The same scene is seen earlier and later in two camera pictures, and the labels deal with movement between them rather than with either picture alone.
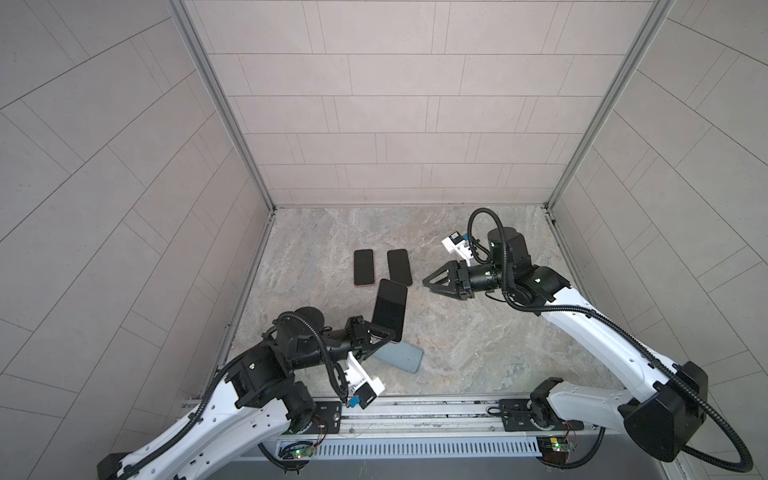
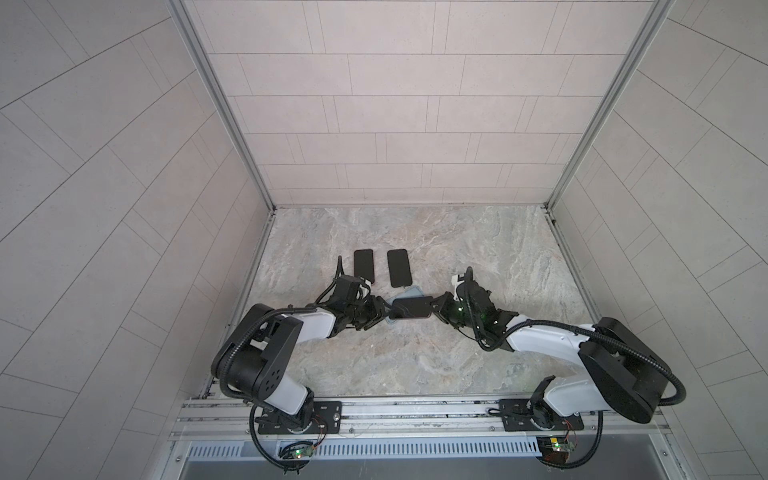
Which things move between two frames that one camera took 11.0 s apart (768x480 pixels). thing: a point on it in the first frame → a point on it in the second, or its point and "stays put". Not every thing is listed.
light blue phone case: (401, 354) → (409, 292)
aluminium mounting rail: (454, 418) stays put
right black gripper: (460, 273) → (440, 306)
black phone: (399, 266) stays put
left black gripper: (357, 334) → (375, 313)
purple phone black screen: (364, 267) stays put
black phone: (389, 307) → (411, 307)
